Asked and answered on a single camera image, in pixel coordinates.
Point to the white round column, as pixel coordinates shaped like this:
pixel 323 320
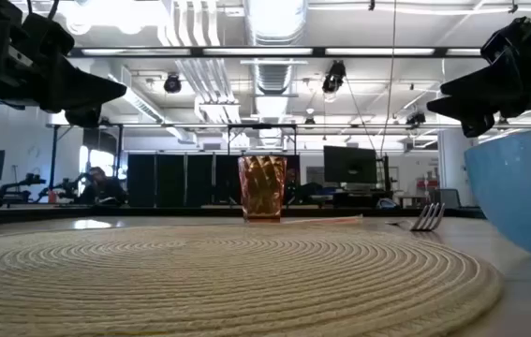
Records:
pixel 450 164

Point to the black ceiling spotlight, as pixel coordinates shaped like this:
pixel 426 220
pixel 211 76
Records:
pixel 416 118
pixel 334 77
pixel 172 84

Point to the amber faceted plastic tumbler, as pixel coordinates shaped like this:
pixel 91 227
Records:
pixel 262 187

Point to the black overhead frame bar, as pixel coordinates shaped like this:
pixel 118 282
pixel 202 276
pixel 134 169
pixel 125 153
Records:
pixel 316 51

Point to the black partition wall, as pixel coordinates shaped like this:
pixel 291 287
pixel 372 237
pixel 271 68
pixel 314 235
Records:
pixel 171 180

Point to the person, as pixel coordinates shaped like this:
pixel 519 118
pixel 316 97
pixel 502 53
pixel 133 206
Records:
pixel 101 189

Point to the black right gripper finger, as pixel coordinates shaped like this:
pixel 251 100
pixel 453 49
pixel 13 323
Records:
pixel 485 96
pixel 478 126

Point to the black metal table frame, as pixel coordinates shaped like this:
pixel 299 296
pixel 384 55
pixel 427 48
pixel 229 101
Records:
pixel 106 214

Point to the silver ceiling air duct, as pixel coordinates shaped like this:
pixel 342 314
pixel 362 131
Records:
pixel 274 28

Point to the round woven straw placemat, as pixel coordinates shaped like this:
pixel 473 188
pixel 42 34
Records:
pixel 227 281

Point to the black computer monitor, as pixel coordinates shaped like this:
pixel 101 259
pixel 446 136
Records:
pixel 349 164

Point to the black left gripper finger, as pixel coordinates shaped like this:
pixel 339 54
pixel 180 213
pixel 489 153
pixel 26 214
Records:
pixel 82 89
pixel 83 118

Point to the light blue bowl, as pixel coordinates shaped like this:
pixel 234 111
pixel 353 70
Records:
pixel 522 187

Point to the grey office chair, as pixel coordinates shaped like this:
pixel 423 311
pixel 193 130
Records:
pixel 449 198

